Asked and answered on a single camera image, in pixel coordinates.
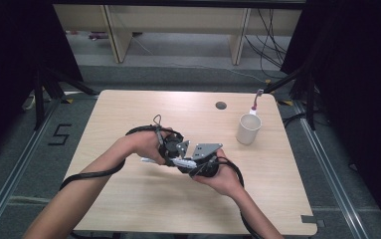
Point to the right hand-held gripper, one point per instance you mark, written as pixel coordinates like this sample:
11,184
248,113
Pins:
204,159

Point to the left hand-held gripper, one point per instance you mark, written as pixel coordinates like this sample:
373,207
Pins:
173,147

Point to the white toothbrush with grey bristles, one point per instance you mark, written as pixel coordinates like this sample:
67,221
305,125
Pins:
184,162

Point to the white cup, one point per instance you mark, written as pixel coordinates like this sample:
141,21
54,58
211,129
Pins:
248,129

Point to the person's right hand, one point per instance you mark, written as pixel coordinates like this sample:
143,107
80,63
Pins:
223,181

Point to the person's left hand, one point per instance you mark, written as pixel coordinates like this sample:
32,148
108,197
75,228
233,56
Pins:
145,144

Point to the grey tape piece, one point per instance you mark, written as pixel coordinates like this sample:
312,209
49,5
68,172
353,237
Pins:
310,219

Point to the black tripod stand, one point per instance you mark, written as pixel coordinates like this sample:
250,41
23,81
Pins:
45,89
305,86

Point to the dark curtain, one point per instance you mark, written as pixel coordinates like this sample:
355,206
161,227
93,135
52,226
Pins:
360,83
15,49

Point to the metal floor rail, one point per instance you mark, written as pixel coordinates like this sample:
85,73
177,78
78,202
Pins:
19,166
330,166

